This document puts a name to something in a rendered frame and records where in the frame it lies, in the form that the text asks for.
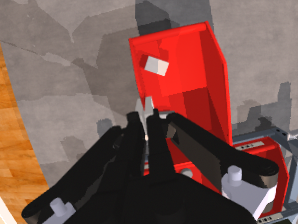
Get grey metal shelf frame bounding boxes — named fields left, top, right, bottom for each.
left=232, top=127, right=298, bottom=224

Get small white block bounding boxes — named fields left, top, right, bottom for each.
left=144, top=56, right=169, bottom=76

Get white round disc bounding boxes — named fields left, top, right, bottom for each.
left=181, top=168, right=193, bottom=178

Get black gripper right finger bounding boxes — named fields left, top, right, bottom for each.
left=144, top=96, right=279, bottom=224

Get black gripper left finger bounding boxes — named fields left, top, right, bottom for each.
left=21, top=99, right=148, bottom=224

